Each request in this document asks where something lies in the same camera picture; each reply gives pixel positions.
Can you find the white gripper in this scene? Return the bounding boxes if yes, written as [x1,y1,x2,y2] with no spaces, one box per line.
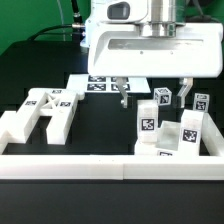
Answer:
[88,23,223,108]

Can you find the white chair seat plate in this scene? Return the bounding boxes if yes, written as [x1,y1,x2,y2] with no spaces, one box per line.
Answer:
[134,121,194,158]

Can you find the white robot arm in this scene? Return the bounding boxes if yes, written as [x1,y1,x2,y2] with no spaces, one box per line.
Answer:
[88,0,224,107]

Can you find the white chair back piece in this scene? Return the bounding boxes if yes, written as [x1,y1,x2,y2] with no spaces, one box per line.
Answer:
[0,88,85,152]

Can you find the white fiducial marker sheet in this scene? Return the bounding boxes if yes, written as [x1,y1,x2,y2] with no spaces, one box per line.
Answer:
[66,74,151,93]

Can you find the black cable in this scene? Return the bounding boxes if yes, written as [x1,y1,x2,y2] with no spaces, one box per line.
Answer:
[27,0,86,42]

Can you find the white U-shaped fence frame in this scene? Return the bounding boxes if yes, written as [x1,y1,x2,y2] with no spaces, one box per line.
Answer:
[0,111,224,180]

